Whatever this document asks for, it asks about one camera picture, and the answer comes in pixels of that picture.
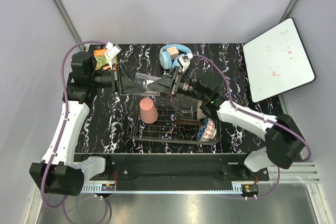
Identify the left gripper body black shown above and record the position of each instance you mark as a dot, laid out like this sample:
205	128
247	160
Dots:
115	83

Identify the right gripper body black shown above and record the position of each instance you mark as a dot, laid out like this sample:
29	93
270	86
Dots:
177	80

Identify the clear drinking glass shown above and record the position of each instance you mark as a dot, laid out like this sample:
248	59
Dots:
144	80

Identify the clear glass plate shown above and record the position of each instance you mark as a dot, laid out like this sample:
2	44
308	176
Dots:
184	104

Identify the pink plastic cup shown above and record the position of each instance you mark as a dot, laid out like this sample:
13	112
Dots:
148	111

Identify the wire dish rack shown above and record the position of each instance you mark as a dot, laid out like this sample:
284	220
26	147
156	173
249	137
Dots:
163	130

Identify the brown patterned ceramic bowl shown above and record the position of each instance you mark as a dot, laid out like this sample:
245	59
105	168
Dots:
199	114

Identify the red floral lacquer bowl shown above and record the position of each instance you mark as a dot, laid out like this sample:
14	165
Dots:
188	122

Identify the blue patterned bowl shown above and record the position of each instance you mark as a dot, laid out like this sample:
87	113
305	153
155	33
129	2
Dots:
206	131

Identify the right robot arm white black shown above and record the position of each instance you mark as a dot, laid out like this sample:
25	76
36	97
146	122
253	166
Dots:
283	139

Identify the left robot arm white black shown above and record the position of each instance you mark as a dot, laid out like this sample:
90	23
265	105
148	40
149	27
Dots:
57	172

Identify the light blue headphones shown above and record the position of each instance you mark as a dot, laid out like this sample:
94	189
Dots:
165	60

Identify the small pink cube box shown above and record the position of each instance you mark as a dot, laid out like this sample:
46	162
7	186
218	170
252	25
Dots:
173	52

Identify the orange green book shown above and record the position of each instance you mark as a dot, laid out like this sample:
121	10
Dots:
101	60

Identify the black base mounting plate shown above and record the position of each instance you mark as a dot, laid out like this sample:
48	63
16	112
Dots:
180	172

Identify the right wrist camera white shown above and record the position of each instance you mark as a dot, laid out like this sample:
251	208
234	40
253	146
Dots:
183	62

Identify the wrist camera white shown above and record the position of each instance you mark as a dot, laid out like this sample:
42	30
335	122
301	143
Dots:
183	62
111	53

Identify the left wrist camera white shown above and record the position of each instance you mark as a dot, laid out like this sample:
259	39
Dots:
111	53

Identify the white board black frame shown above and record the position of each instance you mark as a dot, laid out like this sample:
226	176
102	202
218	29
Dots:
277	62

